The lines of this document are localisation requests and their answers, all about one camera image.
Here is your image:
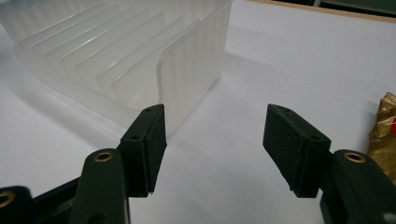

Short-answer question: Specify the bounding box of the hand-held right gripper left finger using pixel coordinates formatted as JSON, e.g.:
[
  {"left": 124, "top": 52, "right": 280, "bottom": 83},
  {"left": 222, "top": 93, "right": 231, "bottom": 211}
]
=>
[{"left": 68, "top": 104, "right": 168, "bottom": 224}]

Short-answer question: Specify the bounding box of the translucent white plastic divider rack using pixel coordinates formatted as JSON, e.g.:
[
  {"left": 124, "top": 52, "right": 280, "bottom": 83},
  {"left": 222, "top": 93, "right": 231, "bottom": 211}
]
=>
[{"left": 0, "top": 0, "right": 234, "bottom": 137}]

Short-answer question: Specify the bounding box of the gold foil snack packet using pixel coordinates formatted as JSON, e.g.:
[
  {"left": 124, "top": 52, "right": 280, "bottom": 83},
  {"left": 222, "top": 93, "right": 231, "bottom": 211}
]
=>
[{"left": 366, "top": 91, "right": 396, "bottom": 185}]

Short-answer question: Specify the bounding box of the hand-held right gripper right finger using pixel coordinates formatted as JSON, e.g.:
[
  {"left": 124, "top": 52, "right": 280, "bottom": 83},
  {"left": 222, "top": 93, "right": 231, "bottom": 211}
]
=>
[{"left": 262, "top": 103, "right": 396, "bottom": 224}]

